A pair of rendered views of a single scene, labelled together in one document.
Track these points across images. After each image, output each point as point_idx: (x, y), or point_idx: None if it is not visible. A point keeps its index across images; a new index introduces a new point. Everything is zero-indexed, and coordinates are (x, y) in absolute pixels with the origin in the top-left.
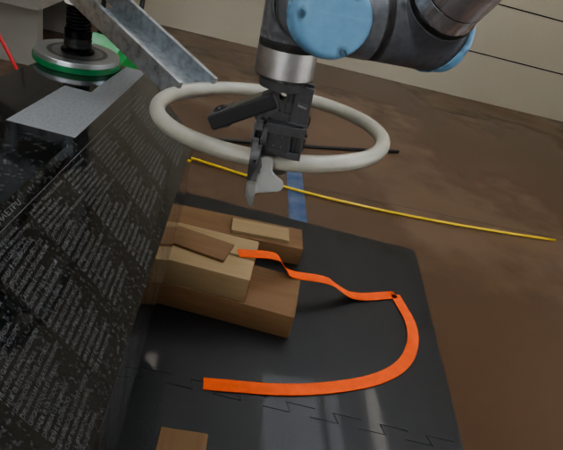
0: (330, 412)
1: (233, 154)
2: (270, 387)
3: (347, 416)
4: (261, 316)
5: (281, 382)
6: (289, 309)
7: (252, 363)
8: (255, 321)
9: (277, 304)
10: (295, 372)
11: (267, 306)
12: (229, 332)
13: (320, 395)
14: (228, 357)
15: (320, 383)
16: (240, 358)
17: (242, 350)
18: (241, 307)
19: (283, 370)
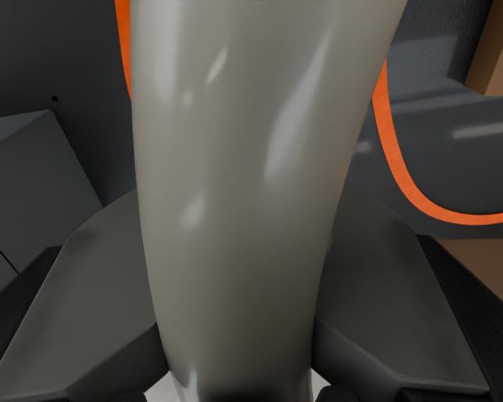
0: (358, 142)
1: (135, 167)
2: (381, 76)
3: (355, 157)
4: (493, 46)
5: (390, 88)
6: (501, 86)
7: (416, 48)
8: (489, 37)
9: None
10: (406, 101)
11: None
12: (473, 1)
13: (378, 131)
14: (424, 12)
15: (393, 130)
16: (424, 30)
17: (438, 29)
18: None
19: (409, 88)
